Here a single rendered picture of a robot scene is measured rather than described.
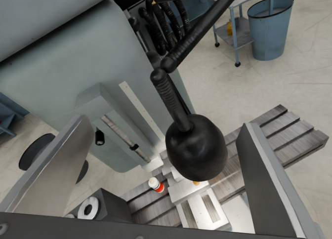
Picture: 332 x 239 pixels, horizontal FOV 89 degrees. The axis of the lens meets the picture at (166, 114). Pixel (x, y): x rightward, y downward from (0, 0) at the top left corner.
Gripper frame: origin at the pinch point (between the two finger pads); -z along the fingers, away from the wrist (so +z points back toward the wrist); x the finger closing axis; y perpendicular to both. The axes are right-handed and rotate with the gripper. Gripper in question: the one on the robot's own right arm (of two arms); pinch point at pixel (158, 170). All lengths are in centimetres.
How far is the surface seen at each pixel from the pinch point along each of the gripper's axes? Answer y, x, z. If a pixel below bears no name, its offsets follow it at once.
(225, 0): -5.0, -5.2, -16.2
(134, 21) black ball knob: 1.6, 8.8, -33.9
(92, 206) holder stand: 59, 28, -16
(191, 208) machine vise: 58, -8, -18
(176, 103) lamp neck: 1.3, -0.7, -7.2
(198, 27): -3.6, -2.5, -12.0
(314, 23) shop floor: 64, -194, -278
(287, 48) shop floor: 86, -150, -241
